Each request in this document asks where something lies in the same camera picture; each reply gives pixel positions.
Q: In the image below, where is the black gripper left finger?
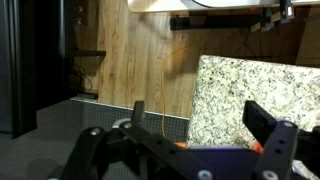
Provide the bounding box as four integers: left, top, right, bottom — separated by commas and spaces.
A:
49, 101, 214, 180

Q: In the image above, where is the dark perforated floor mat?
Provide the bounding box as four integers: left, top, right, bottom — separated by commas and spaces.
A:
0, 97, 190, 180

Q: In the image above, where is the black bar under table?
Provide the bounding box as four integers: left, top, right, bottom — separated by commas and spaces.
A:
169, 14, 262, 31

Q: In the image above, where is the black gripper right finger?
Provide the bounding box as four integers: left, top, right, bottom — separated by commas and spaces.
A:
242, 101, 320, 180

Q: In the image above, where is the yellow cable on floor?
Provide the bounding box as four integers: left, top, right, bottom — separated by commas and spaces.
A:
159, 44, 194, 138

